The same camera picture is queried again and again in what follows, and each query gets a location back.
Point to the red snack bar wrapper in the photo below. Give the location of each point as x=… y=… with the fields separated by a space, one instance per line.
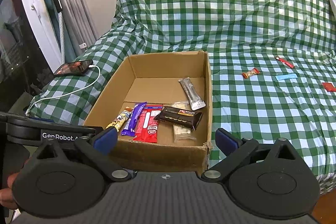
x=147 y=127

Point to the purple chocolate bar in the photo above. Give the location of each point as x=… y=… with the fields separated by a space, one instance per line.
x=129 y=129

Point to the open cardboard box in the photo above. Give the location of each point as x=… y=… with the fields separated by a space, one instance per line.
x=155 y=79

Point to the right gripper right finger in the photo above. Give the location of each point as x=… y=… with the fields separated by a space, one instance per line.
x=237 y=153

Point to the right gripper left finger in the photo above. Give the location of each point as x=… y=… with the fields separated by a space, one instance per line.
x=96 y=150

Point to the yellow snack bar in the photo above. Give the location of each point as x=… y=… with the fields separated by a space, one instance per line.
x=118 y=122

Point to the thin red stick packet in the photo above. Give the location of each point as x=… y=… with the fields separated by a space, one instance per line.
x=285 y=62

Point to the black chocolate bar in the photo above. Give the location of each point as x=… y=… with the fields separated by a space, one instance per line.
x=181 y=117

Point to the small red square packet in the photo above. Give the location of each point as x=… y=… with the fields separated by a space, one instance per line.
x=329 y=87

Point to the silver snack stick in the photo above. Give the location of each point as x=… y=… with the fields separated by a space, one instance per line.
x=195 y=100

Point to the grey curtain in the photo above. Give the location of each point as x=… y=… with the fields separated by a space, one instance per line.
x=78 y=28

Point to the small red-brown candy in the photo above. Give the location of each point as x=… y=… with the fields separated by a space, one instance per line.
x=250 y=73

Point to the clear rice cracker pack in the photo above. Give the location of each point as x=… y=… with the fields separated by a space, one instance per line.
x=182 y=133

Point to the green checkered sofa cover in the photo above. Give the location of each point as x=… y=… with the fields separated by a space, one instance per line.
x=238 y=35

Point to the black smartphone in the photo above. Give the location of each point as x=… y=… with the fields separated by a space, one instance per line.
x=76 y=68

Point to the person's left hand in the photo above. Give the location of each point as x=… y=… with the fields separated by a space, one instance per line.
x=6 y=194

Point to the blue stick packet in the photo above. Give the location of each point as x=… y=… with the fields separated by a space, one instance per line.
x=286 y=77

